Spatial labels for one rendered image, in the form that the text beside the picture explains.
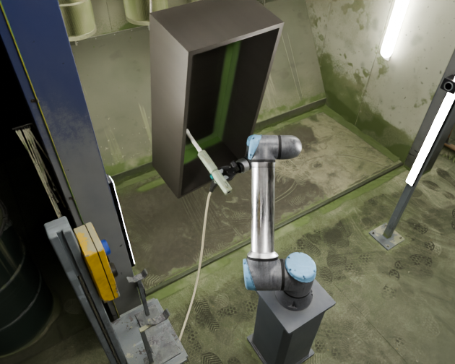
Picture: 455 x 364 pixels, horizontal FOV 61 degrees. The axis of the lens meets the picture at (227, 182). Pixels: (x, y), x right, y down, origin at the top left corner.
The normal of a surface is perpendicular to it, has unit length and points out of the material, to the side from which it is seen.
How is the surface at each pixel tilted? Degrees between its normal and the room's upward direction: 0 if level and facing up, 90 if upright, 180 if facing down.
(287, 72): 57
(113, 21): 90
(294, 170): 0
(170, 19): 12
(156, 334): 0
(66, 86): 90
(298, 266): 5
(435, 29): 90
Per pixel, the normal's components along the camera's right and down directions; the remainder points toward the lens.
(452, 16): -0.85, 0.36
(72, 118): 0.53, 0.59
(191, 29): 0.14, -0.59
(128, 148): 0.45, 0.11
